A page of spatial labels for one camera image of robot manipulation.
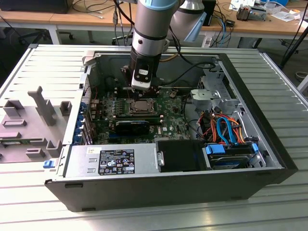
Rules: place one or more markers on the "black tripod leg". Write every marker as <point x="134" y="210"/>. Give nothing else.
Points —
<point x="292" y="50"/>

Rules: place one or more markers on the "white labelled adapter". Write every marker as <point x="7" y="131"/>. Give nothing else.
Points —
<point x="207" y="42"/>

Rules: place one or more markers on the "black open PC case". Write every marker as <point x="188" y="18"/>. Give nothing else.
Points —
<point x="156" y="192"/>

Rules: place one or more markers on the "CPU with silver top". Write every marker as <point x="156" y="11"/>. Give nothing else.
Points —
<point x="142" y="105"/>

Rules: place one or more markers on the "wooden desk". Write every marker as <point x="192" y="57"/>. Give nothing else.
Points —
<point x="29" y="16"/>

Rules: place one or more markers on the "blue plastic latch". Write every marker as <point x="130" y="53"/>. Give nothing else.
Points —
<point x="48" y="164"/>

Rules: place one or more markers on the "silver power supply unit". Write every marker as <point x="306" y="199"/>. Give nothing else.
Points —
<point x="79" y="161"/>

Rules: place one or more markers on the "black graphics card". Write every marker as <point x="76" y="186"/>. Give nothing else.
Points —
<point x="131" y="127"/>

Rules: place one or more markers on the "grey parts rack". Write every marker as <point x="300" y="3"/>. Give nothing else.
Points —
<point x="24" y="115"/>

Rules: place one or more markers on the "RAM stick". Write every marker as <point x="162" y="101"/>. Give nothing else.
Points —
<point x="137" y="120"/>
<point x="14" y="142"/>

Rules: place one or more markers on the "CPU socket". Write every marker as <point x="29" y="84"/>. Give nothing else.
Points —
<point x="142" y="112"/>

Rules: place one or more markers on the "black flat device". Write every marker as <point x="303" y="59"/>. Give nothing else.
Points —
<point x="36" y="6"/>

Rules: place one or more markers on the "pale blue teach pendant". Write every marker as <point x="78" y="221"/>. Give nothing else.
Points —
<point x="197" y="29"/>

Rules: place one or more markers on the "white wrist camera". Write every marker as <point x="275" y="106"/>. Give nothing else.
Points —
<point x="140" y="85"/>

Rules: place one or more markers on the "black drive bay box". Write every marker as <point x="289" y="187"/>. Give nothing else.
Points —
<point x="180" y="156"/>

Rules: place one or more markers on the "green motherboard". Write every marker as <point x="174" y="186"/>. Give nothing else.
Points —
<point x="168" y="120"/>

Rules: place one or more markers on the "clear plastic bag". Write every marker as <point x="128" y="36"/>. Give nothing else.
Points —
<point x="285" y="15"/>

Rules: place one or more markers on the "silver drive cage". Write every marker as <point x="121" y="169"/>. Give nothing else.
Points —
<point x="207" y="95"/>

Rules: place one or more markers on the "hard disk in blue carrier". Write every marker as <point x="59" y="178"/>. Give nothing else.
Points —
<point x="215" y="149"/>

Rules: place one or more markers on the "black upright box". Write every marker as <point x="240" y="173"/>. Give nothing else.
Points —
<point x="209" y="12"/>

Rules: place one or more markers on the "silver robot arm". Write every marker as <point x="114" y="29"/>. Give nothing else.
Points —
<point x="149" y="29"/>

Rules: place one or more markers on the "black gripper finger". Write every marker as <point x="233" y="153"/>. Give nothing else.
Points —
<point x="126" y="72"/>
<point x="154" y="92"/>

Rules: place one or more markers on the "copper CPU cooler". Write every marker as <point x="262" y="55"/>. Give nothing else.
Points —
<point x="243" y="13"/>

